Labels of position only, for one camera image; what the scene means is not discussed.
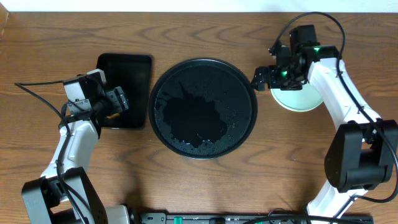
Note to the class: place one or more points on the black round tray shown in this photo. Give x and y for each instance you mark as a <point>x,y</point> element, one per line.
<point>203,108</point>

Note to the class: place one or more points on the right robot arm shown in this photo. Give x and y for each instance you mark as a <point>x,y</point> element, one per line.
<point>362,154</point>

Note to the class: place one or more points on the black rectangular tray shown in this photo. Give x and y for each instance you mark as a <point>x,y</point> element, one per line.
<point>132,73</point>

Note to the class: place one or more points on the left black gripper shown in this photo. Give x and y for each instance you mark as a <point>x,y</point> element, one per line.
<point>118,99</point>

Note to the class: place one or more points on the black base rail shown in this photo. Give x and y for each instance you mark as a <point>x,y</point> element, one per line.
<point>163,218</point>

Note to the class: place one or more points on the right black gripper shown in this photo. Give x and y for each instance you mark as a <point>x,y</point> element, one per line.
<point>259,76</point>

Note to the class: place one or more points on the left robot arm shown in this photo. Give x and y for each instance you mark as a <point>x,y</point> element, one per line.
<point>63,193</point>

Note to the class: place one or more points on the green yellow sponge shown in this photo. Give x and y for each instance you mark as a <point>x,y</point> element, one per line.
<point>113,116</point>

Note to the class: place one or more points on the light blue plate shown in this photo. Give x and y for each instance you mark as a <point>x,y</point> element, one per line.
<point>306,99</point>

